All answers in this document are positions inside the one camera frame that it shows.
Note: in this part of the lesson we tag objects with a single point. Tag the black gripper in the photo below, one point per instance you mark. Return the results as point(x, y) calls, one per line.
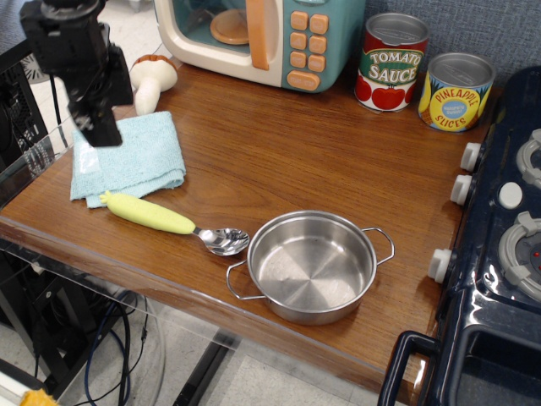
point(69, 42)

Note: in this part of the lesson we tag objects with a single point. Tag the spoon with yellow-green handle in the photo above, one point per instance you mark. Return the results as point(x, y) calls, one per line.
point(221, 241)

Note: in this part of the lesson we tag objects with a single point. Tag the toy mushroom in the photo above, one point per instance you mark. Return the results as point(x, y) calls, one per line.
point(150, 76)

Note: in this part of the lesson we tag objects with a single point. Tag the light blue folded towel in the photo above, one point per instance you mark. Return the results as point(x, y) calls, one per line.
point(149, 159)

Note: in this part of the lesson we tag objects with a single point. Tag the black computer case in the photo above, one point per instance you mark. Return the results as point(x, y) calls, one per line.
point(22, 125)

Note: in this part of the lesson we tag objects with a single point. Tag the toy microwave oven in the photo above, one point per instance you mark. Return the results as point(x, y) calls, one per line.
point(295, 45)

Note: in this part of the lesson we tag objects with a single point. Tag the stainless steel pot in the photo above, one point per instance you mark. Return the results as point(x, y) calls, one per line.
point(312, 268)

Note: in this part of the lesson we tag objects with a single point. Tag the tomato sauce can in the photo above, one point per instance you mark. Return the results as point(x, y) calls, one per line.
point(393, 49)

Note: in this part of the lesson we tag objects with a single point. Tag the yellow sponge corner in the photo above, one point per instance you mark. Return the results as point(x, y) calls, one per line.
point(37, 398)

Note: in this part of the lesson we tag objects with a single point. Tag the pineapple slices can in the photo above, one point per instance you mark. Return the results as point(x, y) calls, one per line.
point(456, 89)

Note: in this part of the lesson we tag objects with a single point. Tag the white stove knob middle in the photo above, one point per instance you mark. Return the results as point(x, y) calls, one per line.
point(461, 189)

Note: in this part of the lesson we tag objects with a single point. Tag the white stove knob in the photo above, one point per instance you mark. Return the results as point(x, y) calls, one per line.
point(470, 156)
point(438, 265)
point(461, 189)

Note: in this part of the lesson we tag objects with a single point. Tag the white stove knob top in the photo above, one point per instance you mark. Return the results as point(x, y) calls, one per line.
point(470, 156)

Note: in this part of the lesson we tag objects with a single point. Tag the white stove knob bottom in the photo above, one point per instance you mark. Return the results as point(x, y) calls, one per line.
point(438, 265)

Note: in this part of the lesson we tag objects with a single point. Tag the dark blue toy stove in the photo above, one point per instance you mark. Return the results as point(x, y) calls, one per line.
point(486, 350)

